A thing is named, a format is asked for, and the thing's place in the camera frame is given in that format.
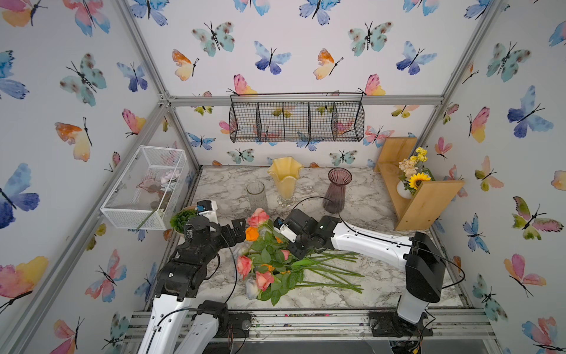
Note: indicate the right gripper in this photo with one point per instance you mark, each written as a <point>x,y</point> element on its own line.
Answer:
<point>296,251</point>

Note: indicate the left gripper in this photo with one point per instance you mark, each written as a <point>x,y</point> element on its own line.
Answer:
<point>239,231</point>

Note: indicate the orange rose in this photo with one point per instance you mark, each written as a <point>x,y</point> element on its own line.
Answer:
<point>252,234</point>

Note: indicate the pink rose tall stem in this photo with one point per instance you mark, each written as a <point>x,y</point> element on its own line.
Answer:
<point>261,220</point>

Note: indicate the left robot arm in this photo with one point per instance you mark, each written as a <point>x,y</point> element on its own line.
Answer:
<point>177,324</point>

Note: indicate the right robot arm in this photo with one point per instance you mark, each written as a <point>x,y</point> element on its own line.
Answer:
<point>417,256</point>

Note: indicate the clear glass vase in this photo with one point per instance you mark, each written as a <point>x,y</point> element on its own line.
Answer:
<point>257,196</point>

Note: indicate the pink rose middle left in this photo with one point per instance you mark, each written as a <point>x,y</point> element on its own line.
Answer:
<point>244,266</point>

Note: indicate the yellow ruffled glass vase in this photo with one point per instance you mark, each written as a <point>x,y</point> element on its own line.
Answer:
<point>285,172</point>

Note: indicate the purple ribbed glass vase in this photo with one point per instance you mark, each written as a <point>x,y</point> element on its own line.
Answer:
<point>334,199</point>

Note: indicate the pink rose lower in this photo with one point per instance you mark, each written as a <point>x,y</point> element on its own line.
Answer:
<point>264,280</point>

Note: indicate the green succulent in pink pot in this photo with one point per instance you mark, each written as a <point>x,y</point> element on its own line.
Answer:
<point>180,219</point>

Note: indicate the white blue rose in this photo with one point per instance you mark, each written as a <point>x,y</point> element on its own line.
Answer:
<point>252,289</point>

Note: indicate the sunflower bouquet in white vase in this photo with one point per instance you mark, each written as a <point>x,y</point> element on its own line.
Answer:
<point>413,173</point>

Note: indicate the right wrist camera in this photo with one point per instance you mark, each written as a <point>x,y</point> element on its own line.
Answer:
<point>288,233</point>

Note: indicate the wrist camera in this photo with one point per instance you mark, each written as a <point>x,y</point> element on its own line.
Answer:
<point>207,212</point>
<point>288,233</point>

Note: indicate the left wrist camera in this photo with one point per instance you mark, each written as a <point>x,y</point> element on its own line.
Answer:
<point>207,212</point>

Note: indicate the white mesh wall box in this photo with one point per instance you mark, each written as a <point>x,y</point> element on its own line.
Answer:
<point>146,193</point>

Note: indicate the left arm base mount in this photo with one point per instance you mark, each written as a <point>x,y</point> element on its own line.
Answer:
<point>228,324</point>

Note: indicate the black wire wall basket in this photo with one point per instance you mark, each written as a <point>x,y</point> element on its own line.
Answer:
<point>300,117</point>

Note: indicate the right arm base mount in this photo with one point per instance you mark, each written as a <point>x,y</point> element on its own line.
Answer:
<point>389,324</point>

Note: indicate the aluminium front rail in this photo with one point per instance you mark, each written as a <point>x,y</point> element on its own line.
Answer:
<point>346,324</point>

